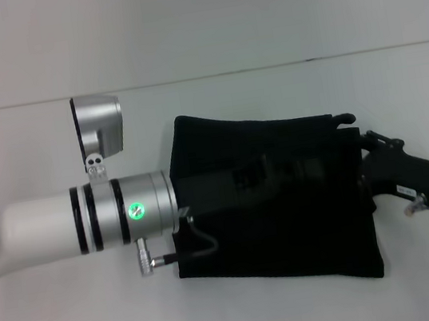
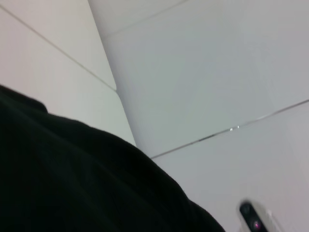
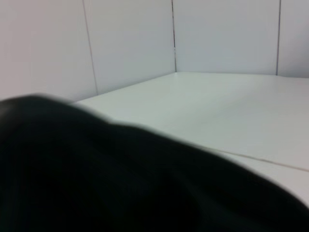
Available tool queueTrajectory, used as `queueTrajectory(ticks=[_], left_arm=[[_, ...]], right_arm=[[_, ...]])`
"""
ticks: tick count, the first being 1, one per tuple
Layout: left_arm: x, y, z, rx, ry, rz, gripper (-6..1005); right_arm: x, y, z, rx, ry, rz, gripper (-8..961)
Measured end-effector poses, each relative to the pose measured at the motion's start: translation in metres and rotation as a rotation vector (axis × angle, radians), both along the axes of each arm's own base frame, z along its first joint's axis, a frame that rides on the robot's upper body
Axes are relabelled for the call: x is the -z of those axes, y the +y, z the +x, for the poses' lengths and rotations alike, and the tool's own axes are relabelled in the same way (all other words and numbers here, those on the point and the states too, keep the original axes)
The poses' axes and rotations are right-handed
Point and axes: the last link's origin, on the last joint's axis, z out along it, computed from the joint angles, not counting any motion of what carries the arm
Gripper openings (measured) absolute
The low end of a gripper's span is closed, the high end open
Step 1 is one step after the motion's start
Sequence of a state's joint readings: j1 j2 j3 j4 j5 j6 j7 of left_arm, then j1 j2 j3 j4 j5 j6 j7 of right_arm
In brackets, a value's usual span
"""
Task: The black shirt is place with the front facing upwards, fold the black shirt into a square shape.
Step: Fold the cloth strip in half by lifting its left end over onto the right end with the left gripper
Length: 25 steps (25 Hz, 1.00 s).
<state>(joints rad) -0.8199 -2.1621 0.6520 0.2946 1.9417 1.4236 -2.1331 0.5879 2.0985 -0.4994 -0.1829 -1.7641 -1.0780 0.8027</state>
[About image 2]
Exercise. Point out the black shirt with FREE print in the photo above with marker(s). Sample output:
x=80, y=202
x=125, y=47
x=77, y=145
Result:
x=72, y=169

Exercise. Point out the white depth camera bar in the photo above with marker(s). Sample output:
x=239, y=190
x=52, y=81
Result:
x=256, y=217

